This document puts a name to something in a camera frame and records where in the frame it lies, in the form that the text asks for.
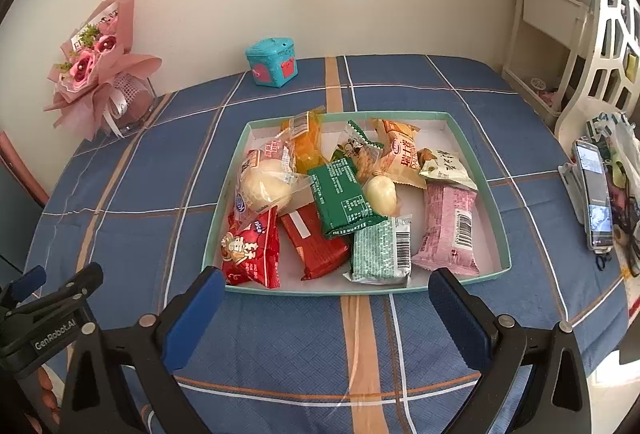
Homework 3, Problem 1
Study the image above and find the clear green-trimmed snack packet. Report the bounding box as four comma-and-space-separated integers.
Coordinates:
332, 120, 385, 185

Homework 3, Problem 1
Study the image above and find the dark green snack packet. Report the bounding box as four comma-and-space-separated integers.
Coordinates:
306, 157, 383, 239

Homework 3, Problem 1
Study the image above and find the pink board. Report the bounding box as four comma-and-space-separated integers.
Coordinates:
0, 131, 51, 207

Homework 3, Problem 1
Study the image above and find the light green snack packet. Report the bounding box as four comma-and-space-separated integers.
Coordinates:
342, 214, 413, 285

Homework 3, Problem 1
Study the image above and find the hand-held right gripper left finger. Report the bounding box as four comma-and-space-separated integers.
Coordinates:
59, 266, 227, 434

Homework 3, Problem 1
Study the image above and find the clear bun packet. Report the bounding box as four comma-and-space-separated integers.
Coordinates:
232, 139, 311, 225

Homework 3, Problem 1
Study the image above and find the pale yellow pudding cup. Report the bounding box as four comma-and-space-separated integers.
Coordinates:
362, 176, 399, 217

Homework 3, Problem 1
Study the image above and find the clear glass vase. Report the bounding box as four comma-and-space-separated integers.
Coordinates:
107, 76, 158, 132

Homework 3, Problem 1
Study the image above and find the white cutout panel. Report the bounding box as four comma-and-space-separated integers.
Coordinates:
554, 0, 640, 145

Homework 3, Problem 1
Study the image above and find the white phone stand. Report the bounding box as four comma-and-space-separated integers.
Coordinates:
558, 161, 588, 225

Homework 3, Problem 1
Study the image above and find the person's left hand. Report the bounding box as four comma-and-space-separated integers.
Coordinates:
22, 364, 63, 434

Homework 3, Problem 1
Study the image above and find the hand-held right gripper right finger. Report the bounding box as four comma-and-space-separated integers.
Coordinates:
428, 268, 593, 434

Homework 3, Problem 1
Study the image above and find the orange biscuit packet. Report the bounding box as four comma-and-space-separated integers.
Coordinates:
370, 118, 428, 191

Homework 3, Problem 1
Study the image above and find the white tray teal rim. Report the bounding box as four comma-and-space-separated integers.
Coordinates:
201, 111, 513, 297

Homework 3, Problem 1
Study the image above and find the pink paper flower bouquet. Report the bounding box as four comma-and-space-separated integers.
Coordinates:
42, 0, 163, 142

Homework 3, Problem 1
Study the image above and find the blue plaid tablecloth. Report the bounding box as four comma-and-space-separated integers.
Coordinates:
22, 55, 628, 434

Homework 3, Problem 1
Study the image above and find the dark cabinet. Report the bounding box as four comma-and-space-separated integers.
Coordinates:
0, 159, 46, 275

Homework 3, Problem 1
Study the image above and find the clear orange cake packet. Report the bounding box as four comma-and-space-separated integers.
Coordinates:
280, 106, 331, 175

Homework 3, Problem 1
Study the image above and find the cream nut-print snack packet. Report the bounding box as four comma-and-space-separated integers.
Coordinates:
417, 148, 478, 191

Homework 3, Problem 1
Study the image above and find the white plastic bag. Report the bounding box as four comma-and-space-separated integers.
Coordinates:
585, 111, 640, 195

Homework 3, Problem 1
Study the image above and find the teal toy box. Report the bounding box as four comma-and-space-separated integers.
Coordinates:
245, 38, 297, 87

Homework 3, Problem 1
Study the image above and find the pink snack packet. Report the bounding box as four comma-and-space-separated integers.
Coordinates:
411, 183, 481, 277

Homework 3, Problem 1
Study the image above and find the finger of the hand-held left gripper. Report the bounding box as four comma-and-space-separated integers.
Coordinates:
0, 265, 47, 309
15, 262, 104, 319

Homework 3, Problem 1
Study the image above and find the smartphone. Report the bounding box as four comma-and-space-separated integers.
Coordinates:
572, 139, 615, 251

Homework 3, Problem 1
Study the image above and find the small red snack packet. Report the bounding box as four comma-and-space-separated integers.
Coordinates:
221, 205, 281, 291

